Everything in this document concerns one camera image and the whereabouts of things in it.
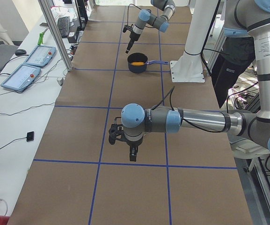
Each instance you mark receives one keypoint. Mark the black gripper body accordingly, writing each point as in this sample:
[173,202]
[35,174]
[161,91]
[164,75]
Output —
[132,143]
[133,37]

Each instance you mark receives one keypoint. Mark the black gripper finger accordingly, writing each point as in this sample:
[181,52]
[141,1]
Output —
[133,153]
[112,138]
[129,46]

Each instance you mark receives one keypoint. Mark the blue saucepan with handle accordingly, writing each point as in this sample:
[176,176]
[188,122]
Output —
[140,57]

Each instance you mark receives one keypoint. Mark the yellow corn cob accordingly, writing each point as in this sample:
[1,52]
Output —
[137,64]

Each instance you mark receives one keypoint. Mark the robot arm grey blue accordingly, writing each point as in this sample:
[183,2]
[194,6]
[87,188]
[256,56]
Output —
[146,17]
[243,17]

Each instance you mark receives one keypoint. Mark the brown paper table mat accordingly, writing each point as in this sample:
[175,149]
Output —
[78,178]

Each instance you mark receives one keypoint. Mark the black computer keyboard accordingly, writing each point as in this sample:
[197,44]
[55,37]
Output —
[63,26]

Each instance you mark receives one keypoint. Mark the small black square sensor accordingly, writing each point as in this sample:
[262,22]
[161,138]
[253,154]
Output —
[30,136]

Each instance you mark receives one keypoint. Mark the far blue teach pendant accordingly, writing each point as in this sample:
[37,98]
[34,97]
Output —
[41,56]

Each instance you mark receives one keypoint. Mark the blue teach pendant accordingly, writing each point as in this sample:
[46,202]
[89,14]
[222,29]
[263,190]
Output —
[41,56]
[21,78]

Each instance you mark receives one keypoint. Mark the near blue teach pendant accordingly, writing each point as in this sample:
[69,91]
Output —
[21,78]

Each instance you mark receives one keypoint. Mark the person in dark clothes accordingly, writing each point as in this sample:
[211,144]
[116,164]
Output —
[236,55]

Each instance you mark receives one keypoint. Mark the black computer mouse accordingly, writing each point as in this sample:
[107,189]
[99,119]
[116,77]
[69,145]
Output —
[19,52]

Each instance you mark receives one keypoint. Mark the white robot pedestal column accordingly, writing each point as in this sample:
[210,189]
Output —
[188,68]

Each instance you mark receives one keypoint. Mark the aluminium frame post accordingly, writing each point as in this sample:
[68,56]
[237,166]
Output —
[46,10]

